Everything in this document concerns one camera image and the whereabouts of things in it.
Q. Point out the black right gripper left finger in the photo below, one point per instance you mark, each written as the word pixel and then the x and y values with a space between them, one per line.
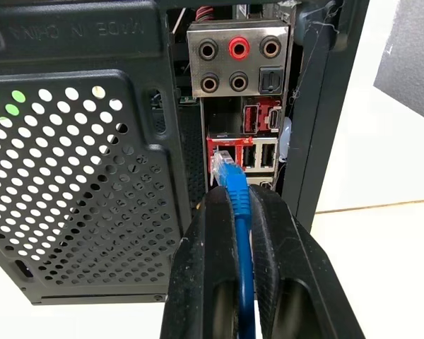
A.
pixel 198 268

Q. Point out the black computer tower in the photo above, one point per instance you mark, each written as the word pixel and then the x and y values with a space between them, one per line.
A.
pixel 92 159

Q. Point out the dark grey mat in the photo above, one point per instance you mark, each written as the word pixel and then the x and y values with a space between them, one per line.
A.
pixel 410 60

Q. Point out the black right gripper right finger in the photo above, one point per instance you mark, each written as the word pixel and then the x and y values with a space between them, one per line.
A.
pixel 297 268

